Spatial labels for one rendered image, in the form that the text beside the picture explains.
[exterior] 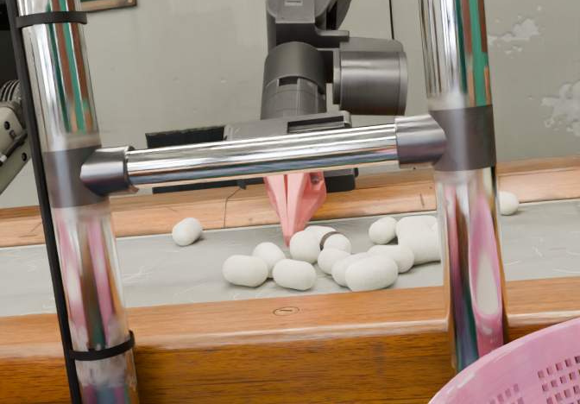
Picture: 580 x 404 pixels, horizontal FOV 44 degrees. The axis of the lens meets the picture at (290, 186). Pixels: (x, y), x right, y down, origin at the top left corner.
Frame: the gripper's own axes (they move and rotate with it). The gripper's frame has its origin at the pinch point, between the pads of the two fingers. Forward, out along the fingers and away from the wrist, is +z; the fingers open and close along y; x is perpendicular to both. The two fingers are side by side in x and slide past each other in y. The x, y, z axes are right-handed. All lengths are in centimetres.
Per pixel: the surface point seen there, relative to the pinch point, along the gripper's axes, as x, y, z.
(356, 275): -6.8, 5.3, 9.2
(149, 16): 96, -72, -182
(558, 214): 5.9, 20.5, -4.2
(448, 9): -26.2, 10.4, 12.2
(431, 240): -3.3, 9.9, 4.4
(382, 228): 0.9, 6.8, -0.3
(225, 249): 4.1, -6.1, -2.3
